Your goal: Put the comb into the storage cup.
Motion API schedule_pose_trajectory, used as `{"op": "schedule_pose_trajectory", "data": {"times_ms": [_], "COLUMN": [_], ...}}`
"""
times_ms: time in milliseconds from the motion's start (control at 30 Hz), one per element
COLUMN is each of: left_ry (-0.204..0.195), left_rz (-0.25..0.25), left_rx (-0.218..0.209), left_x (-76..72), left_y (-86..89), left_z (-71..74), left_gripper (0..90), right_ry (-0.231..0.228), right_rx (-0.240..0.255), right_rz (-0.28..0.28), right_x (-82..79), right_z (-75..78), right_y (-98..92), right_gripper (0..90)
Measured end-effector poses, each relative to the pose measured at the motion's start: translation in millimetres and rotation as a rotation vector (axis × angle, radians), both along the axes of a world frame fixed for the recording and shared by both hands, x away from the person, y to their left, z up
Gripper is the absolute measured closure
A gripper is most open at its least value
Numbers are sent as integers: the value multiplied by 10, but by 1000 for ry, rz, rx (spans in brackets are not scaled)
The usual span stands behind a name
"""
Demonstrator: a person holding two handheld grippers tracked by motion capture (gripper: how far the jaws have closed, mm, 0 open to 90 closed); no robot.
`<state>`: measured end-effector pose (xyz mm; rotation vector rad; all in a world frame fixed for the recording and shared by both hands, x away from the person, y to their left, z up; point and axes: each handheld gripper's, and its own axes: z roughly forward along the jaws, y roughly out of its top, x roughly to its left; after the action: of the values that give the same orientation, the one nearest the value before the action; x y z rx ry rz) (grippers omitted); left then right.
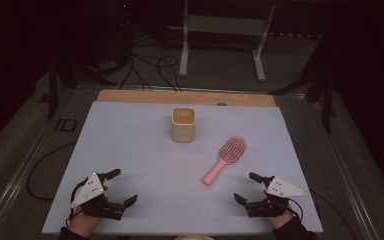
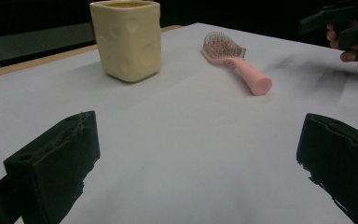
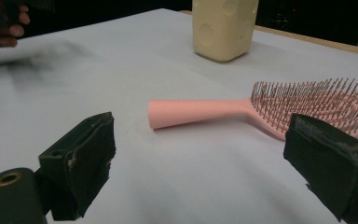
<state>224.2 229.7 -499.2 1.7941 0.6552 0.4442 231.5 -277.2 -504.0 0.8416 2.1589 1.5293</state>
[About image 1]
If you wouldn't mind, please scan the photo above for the white metal stand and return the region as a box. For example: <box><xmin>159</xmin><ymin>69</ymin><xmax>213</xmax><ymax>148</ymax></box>
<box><xmin>178</xmin><ymin>0</ymin><xmax>277</xmax><ymax>83</ymax></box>

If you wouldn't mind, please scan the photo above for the black floor cable bundle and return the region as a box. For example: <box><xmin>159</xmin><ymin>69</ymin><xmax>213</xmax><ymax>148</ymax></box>
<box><xmin>119</xmin><ymin>33</ymin><xmax>183</xmax><ymax>93</ymax></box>

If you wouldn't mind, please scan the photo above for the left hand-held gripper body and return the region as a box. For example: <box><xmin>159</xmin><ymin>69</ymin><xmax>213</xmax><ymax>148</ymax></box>
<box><xmin>70</xmin><ymin>171</ymin><xmax>127</xmax><ymax>221</ymax></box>

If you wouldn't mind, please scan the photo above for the hand-held gripper cable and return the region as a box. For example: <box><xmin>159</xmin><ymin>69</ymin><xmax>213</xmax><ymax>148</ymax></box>
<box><xmin>288</xmin><ymin>198</ymin><xmax>305</xmax><ymax>222</ymax></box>
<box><xmin>66</xmin><ymin>181</ymin><xmax>88</xmax><ymax>228</ymax></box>

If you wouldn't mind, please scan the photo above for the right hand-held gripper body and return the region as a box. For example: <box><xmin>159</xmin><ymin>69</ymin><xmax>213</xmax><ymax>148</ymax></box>
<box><xmin>244</xmin><ymin>176</ymin><xmax>310</xmax><ymax>218</ymax></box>

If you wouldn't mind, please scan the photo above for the black tripod stand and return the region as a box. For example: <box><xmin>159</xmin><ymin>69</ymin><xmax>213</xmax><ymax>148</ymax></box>
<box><xmin>39</xmin><ymin>49</ymin><xmax>118</xmax><ymax>120</ymax></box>
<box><xmin>268</xmin><ymin>33</ymin><xmax>340</xmax><ymax>134</ymax></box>

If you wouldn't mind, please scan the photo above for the metal floor rail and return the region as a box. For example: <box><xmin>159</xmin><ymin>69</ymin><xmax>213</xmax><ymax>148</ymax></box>
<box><xmin>0</xmin><ymin>99</ymin><xmax>81</xmax><ymax>240</ymax></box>
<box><xmin>308</xmin><ymin>96</ymin><xmax>384</xmax><ymax>240</ymax></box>

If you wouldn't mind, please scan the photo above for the right hand-held gripper cable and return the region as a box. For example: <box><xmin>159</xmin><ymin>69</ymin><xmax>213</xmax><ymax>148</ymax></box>
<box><xmin>288</xmin><ymin>198</ymin><xmax>305</xmax><ymax>222</ymax></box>

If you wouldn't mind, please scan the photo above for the pink hairbrush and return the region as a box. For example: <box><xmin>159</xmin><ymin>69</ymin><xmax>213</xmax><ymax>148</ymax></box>
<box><xmin>201</xmin><ymin>135</ymin><xmax>248</xmax><ymax>188</ymax></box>

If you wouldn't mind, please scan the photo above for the person's left hand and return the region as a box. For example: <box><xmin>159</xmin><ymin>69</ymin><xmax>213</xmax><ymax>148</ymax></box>
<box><xmin>68</xmin><ymin>206</ymin><xmax>104</xmax><ymax>238</ymax></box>

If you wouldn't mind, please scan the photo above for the dark equipment rack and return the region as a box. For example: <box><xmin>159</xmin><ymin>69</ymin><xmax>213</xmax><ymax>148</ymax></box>
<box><xmin>89</xmin><ymin>0</ymin><xmax>138</xmax><ymax>68</ymax></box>

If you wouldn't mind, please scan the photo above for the left hand-held gripper cable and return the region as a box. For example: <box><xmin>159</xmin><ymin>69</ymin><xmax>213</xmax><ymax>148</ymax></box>
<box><xmin>66</xmin><ymin>181</ymin><xmax>88</xmax><ymax>228</ymax></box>

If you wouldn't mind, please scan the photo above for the white table mat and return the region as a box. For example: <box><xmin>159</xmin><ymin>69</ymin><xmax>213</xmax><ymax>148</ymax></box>
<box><xmin>41</xmin><ymin>100</ymin><xmax>324</xmax><ymax>236</ymax></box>

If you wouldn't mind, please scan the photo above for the beige square cup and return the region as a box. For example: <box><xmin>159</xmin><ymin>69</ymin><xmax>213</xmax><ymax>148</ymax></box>
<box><xmin>171</xmin><ymin>106</ymin><xmax>197</xmax><ymax>144</ymax></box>

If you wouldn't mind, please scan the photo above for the person's right hand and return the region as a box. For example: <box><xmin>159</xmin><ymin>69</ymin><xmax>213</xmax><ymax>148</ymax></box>
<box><xmin>266</xmin><ymin>210</ymin><xmax>296</xmax><ymax>230</ymax></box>

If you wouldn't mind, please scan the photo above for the long black floor cable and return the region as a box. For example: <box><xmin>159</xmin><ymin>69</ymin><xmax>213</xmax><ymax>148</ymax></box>
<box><xmin>309</xmin><ymin>189</ymin><xmax>358</xmax><ymax>240</ymax></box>
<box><xmin>26</xmin><ymin>141</ymin><xmax>78</xmax><ymax>203</ymax></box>

